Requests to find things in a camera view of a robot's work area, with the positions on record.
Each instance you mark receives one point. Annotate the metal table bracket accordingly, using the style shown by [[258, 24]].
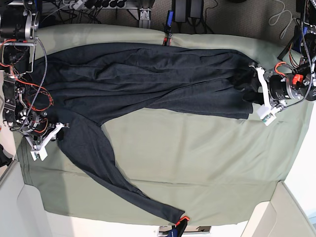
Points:
[[145, 18]]

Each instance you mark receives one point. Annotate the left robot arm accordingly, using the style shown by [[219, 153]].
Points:
[[294, 75]]

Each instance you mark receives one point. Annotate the orange black clamp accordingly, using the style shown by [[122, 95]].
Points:
[[179, 228], [167, 40]]

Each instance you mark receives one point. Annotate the dark long-sleeve T-shirt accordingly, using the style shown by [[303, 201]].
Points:
[[93, 84]]

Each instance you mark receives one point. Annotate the beige plastic bin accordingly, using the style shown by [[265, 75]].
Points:
[[282, 216], [22, 213]]

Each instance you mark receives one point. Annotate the beige plastic bin left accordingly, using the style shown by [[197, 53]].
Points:
[[22, 213]]

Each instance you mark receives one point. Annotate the green table cloth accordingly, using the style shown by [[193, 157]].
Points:
[[215, 169]]

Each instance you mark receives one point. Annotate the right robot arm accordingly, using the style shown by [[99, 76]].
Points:
[[25, 101]]

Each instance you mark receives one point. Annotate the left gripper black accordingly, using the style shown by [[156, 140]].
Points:
[[249, 81]]

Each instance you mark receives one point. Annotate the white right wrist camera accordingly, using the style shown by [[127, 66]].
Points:
[[38, 151]]

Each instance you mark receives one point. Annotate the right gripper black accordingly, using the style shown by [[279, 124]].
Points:
[[55, 132]]

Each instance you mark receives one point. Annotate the beige plastic bin right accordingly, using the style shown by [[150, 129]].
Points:
[[282, 216]]

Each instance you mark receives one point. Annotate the orange black clamp centre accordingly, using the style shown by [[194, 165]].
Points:
[[167, 40]]

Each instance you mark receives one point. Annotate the orange black clamp bottom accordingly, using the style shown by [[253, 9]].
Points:
[[179, 228]]

